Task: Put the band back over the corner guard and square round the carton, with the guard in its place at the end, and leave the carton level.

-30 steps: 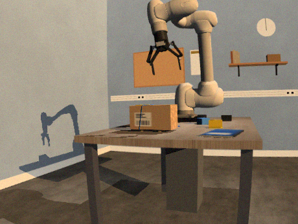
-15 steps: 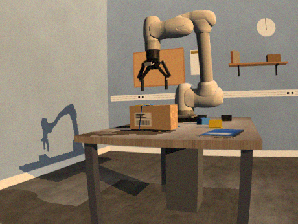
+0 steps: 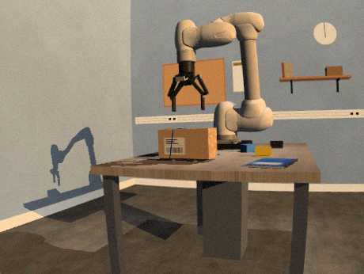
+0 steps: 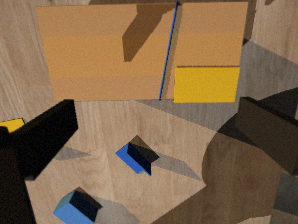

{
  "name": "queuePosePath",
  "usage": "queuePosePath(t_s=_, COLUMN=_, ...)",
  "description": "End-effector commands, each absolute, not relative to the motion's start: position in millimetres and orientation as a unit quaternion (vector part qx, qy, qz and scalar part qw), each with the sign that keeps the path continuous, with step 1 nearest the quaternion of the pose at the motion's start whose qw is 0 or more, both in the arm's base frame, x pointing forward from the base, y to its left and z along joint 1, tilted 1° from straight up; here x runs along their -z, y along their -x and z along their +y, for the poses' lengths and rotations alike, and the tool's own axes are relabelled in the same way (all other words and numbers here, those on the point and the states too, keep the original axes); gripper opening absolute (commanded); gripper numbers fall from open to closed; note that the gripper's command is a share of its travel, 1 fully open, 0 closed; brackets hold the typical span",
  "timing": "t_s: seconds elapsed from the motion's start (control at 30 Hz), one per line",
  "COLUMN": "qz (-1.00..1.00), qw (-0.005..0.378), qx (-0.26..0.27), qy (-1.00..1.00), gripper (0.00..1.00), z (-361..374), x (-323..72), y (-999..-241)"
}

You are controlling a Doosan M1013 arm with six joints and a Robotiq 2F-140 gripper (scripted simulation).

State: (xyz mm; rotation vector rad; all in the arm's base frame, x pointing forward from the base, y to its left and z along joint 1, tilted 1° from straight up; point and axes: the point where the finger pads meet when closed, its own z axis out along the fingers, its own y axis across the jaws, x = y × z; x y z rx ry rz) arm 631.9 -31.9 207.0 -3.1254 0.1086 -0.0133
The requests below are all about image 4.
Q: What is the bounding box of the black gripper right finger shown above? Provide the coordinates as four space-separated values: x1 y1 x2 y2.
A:
235 97 298 176

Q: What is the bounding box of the tan cardboard box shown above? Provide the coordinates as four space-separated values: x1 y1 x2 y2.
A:
35 2 248 102

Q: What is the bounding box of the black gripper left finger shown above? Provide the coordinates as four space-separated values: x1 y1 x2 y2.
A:
0 99 78 224

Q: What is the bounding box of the blue rectangular block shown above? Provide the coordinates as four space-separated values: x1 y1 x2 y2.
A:
115 143 151 176

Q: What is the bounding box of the blue box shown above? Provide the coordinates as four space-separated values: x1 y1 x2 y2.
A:
52 191 98 224

